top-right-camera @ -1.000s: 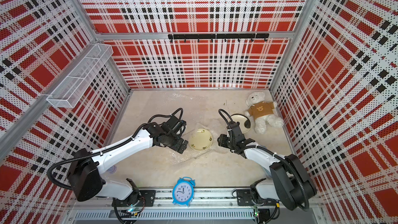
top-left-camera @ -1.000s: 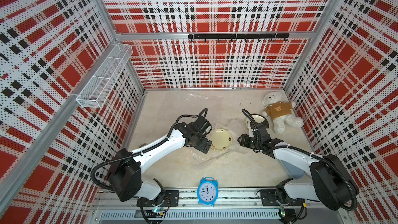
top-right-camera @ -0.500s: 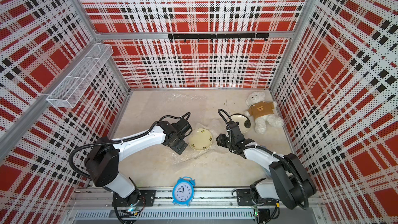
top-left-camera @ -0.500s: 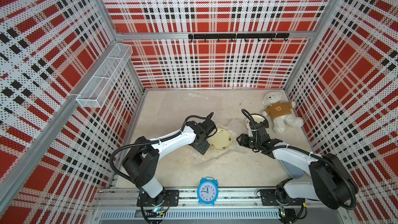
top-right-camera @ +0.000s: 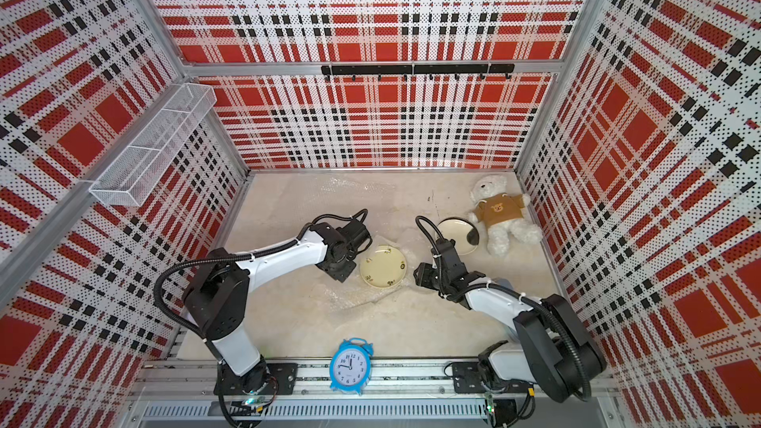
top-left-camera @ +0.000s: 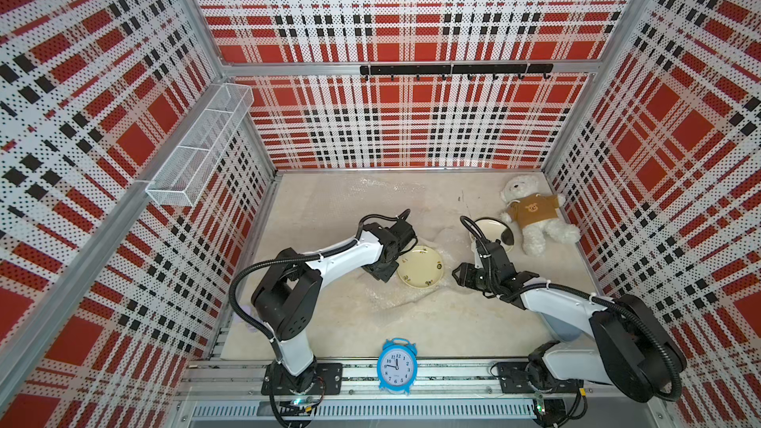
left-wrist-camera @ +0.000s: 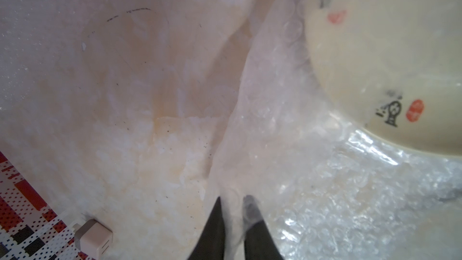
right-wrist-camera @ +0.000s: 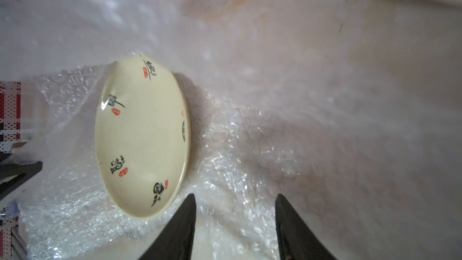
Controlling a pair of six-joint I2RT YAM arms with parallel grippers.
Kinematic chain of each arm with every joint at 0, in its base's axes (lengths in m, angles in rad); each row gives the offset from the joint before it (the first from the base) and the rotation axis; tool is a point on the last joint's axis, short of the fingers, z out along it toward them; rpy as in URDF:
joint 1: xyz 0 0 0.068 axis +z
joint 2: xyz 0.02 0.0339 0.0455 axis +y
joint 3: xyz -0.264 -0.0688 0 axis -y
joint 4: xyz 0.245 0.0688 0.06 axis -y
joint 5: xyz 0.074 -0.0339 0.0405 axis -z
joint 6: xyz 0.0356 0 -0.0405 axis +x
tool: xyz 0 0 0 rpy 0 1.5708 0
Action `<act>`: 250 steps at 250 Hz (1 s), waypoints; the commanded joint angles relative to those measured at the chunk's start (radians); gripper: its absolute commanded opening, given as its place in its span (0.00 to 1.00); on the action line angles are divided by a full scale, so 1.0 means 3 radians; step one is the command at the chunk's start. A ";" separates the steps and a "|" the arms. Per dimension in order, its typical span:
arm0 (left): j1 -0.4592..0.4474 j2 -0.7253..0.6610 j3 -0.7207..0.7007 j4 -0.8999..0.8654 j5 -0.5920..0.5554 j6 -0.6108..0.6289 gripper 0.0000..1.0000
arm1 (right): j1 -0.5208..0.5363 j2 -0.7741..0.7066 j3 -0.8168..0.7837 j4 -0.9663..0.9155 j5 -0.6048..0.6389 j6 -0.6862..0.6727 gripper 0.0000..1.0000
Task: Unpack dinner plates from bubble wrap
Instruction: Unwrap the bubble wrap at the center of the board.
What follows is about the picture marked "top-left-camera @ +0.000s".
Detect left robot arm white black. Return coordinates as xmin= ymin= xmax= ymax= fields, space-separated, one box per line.
xmin=228 ymin=209 xmax=417 ymax=396

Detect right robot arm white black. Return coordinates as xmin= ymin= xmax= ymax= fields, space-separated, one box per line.
xmin=452 ymin=242 xmax=687 ymax=402

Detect white teddy bear brown shirt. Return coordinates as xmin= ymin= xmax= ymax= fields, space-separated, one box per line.
xmin=499 ymin=174 xmax=581 ymax=257

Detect grey blue oval dish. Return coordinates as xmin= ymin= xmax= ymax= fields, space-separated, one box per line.
xmin=541 ymin=313 xmax=583 ymax=342

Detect blue alarm clock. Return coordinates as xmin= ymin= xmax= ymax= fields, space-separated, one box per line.
xmin=377 ymin=338 xmax=418 ymax=396

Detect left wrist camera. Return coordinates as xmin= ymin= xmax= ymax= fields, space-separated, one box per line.
xmin=388 ymin=220 xmax=416 ymax=250

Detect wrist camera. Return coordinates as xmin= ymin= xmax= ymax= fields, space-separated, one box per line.
xmin=388 ymin=220 xmax=416 ymax=250
xmin=472 ymin=242 xmax=489 ymax=269

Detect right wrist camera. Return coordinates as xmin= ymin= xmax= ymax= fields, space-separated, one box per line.
xmin=472 ymin=242 xmax=489 ymax=269

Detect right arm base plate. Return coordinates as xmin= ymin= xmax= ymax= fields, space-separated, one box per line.
xmin=491 ymin=361 xmax=585 ymax=394

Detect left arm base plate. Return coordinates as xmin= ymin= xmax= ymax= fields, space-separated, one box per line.
xmin=261 ymin=362 xmax=343 ymax=396

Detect black hook rail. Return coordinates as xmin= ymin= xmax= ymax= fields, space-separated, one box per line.
xmin=360 ymin=63 xmax=554 ymax=77

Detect white wire mesh basket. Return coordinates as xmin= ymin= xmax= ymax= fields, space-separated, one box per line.
xmin=146 ymin=83 xmax=254 ymax=207

